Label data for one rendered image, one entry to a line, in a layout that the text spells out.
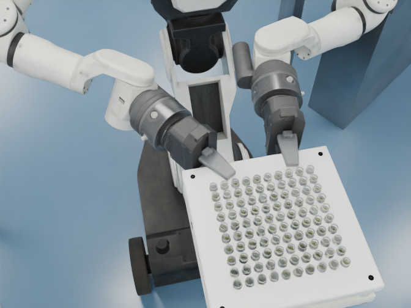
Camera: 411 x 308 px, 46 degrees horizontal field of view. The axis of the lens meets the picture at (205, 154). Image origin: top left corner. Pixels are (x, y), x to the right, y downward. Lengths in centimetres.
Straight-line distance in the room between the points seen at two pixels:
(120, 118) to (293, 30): 36
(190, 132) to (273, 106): 15
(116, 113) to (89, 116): 138
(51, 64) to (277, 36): 41
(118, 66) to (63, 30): 185
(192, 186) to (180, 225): 97
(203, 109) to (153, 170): 61
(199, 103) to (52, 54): 50
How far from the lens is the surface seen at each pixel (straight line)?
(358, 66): 197
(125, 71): 85
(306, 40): 94
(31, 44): 90
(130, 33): 260
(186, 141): 76
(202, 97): 127
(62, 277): 190
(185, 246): 166
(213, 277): 70
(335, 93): 212
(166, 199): 177
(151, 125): 81
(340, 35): 102
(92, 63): 86
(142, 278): 166
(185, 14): 111
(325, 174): 79
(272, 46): 90
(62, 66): 89
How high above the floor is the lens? 172
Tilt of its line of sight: 56 degrees down
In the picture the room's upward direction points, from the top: straight up
